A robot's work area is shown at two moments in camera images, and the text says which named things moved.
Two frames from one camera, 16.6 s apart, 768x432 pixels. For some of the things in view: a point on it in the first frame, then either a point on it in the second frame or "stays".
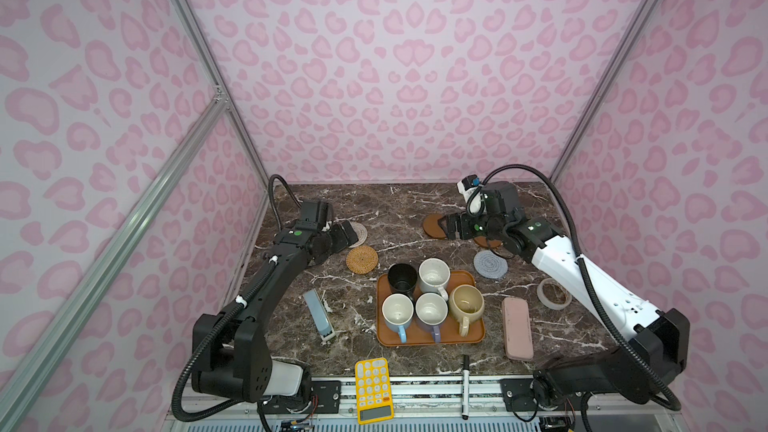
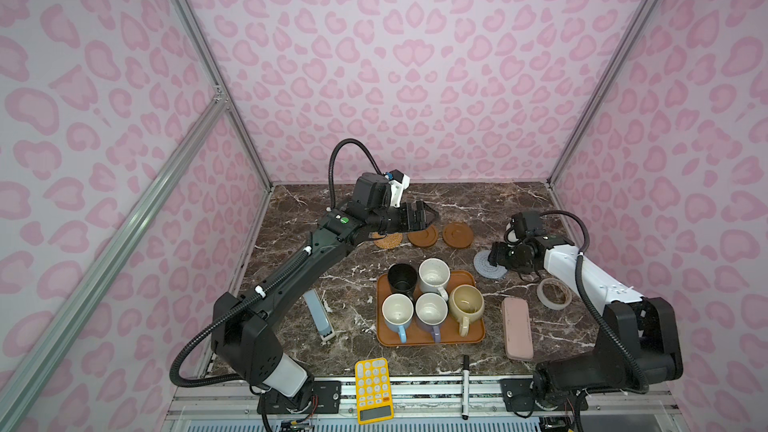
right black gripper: x=464 y=220 to x=497 y=255
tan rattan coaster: x=362 y=259 to x=390 y=240
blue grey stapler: x=319 y=315 stays
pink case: x=517 y=328 stays
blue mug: x=397 y=312 stays
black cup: x=403 y=277 stays
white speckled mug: x=433 y=276 stays
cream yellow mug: x=466 y=303 stays
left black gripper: x=342 y=240 to x=408 y=217
